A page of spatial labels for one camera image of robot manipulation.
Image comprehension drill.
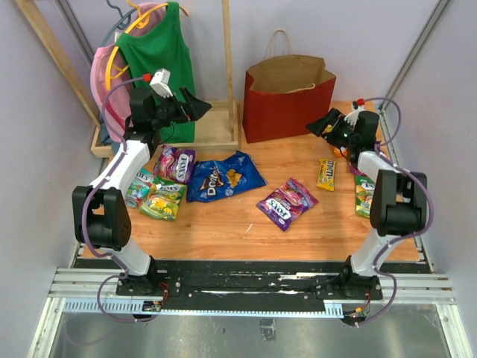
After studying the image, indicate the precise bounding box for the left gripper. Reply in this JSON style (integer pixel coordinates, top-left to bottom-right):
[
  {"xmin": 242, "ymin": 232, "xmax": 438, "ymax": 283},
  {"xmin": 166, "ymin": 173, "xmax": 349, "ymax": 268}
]
[{"xmin": 151, "ymin": 86, "xmax": 212, "ymax": 129}]

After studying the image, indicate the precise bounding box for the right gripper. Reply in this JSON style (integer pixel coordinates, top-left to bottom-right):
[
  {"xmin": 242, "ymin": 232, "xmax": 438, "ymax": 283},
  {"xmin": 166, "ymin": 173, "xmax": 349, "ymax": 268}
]
[{"xmin": 305, "ymin": 108, "xmax": 357, "ymax": 149}]

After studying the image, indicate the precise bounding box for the orange snack packet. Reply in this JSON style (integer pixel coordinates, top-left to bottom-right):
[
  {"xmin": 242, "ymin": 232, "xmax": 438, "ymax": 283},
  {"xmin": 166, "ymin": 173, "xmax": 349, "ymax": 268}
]
[{"xmin": 323, "ymin": 125, "xmax": 347, "ymax": 159}]

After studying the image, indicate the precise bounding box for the red brown paper bag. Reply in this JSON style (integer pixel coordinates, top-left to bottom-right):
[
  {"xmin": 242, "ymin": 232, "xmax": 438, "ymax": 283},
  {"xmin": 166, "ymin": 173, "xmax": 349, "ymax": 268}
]
[{"xmin": 242, "ymin": 35, "xmax": 336, "ymax": 144}]

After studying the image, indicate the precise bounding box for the yellow snack packet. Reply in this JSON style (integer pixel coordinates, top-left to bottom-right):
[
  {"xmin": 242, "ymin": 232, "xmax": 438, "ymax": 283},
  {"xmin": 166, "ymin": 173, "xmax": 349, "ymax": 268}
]
[{"xmin": 316, "ymin": 159, "xmax": 336, "ymax": 192}]

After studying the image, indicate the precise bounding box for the purple Fox's candy packet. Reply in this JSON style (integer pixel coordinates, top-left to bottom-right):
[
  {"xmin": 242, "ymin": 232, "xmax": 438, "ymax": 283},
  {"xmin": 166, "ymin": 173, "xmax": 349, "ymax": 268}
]
[{"xmin": 153, "ymin": 145, "xmax": 196, "ymax": 185}]

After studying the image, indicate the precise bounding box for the blue Doritos chip bag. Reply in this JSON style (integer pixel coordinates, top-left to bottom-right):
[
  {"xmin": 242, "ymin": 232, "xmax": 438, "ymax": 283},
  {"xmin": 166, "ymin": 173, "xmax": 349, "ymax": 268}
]
[{"xmin": 186, "ymin": 151, "xmax": 267, "ymax": 203}]

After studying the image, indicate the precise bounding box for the green Fox's candy packet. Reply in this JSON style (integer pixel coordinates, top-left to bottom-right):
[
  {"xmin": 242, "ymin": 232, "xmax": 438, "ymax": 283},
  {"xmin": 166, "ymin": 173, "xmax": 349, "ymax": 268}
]
[{"xmin": 139, "ymin": 177, "xmax": 187, "ymax": 221}]

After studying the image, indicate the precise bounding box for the teal snack packet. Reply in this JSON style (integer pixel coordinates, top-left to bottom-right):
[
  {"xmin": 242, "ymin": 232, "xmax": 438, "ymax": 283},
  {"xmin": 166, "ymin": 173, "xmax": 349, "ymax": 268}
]
[{"xmin": 124, "ymin": 169, "xmax": 156, "ymax": 208}]

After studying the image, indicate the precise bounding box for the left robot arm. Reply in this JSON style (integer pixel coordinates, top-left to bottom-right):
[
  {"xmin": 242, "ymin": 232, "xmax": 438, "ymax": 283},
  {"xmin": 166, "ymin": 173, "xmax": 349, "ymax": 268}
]
[{"xmin": 72, "ymin": 87, "xmax": 212, "ymax": 295}]

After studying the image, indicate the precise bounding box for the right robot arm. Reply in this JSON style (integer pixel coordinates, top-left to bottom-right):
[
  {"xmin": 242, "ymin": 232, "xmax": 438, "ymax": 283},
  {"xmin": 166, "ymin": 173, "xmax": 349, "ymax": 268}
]
[{"xmin": 186, "ymin": 97, "xmax": 434, "ymax": 299}]

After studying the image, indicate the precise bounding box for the green tank top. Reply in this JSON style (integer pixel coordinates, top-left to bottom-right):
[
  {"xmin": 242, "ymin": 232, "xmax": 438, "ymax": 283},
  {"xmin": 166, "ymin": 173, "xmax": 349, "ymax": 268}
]
[{"xmin": 113, "ymin": 1, "xmax": 197, "ymax": 145}]

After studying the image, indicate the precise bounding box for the pink shirt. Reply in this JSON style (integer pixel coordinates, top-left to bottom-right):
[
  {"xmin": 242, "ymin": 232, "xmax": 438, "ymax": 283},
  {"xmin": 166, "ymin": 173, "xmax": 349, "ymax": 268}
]
[{"xmin": 90, "ymin": 2, "xmax": 156, "ymax": 142}]

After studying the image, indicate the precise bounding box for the yellow clothes hanger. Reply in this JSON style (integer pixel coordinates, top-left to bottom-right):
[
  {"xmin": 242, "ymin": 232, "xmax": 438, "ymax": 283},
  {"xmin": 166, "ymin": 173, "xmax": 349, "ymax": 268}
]
[{"xmin": 105, "ymin": 1, "xmax": 195, "ymax": 91}]

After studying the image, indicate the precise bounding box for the blue grey cloth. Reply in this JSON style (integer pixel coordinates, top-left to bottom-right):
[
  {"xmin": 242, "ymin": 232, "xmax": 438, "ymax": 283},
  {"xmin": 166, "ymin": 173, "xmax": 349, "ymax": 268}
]
[{"xmin": 92, "ymin": 124, "xmax": 120, "ymax": 158}]

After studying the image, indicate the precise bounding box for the grey clothes hanger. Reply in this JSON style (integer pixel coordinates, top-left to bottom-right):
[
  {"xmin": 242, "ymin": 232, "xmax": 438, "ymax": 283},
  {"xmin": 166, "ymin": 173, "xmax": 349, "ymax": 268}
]
[{"xmin": 100, "ymin": 0, "xmax": 137, "ymax": 47}]

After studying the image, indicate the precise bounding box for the aluminium corner profile left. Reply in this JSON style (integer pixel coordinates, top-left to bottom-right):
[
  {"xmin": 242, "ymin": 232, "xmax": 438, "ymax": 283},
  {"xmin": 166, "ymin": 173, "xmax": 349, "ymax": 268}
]
[{"xmin": 54, "ymin": 0, "xmax": 94, "ymax": 63}]

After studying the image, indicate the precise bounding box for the aluminium corner profile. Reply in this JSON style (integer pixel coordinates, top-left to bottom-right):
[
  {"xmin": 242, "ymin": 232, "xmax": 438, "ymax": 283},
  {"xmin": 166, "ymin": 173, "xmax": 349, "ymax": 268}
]
[
  {"xmin": 54, "ymin": 0, "xmax": 94, "ymax": 63},
  {"xmin": 386, "ymin": 0, "xmax": 454, "ymax": 103}
]

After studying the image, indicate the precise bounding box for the aluminium corner profile right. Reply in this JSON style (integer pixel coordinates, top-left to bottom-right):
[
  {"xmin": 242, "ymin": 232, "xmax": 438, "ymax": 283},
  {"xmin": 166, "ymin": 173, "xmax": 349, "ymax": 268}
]
[{"xmin": 386, "ymin": 0, "xmax": 454, "ymax": 103}]

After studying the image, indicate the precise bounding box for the wooden rack frame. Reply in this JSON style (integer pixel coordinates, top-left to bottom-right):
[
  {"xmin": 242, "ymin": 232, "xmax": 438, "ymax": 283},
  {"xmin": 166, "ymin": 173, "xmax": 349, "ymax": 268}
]
[{"xmin": 16, "ymin": 1, "xmax": 241, "ymax": 158}]

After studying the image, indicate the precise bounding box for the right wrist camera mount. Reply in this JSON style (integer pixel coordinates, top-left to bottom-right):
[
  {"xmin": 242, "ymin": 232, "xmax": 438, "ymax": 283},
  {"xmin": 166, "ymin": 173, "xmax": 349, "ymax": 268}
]
[{"xmin": 344, "ymin": 98, "xmax": 365, "ymax": 127}]

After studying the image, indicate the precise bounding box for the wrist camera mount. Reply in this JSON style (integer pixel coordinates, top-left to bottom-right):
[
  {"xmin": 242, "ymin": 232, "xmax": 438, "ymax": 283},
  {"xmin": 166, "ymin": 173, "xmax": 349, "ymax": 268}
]
[
  {"xmin": 142, "ymin": 68, "xmax": 174, "ymax": 98},
  {"xmin": 344, "ymin": 98, "xmax": 365, "ymax": 127}
]

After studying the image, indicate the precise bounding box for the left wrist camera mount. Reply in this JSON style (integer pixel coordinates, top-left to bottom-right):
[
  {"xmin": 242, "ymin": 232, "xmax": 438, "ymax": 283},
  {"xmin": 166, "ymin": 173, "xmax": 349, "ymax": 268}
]
[{"xmin": 142, "ymin": 68, "xmax": 174, "ymax": 98}]

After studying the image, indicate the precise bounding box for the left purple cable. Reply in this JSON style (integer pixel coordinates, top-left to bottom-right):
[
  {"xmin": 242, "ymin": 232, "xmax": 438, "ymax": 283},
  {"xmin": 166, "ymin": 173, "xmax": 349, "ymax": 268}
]
[{"xmin": 80, "ymin": 76, "xmax": 161, "ymax": 324}]

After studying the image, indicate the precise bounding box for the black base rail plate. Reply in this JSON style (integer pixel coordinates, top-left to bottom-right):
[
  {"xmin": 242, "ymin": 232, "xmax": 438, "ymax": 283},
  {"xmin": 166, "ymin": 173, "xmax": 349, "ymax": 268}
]
[{"xmin": 116, "ymin": 260, "xmax": 383, "ymax": 313}]

